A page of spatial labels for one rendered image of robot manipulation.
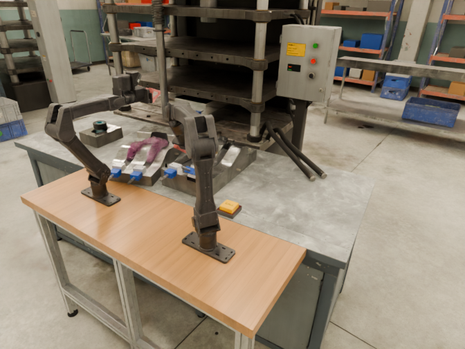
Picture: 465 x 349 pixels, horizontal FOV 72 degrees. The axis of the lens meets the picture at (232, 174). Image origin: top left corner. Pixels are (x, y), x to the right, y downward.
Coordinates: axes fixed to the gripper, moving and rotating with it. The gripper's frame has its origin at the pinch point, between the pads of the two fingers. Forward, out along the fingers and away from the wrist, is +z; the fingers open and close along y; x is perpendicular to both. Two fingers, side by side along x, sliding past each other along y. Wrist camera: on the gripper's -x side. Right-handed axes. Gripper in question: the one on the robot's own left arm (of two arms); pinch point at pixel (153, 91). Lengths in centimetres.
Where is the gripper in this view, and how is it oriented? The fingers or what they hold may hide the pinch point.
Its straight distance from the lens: 163.5
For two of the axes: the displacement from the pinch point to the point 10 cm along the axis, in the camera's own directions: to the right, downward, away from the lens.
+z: 5.4, -3.6, 7.6
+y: -8.4, -2.8, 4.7
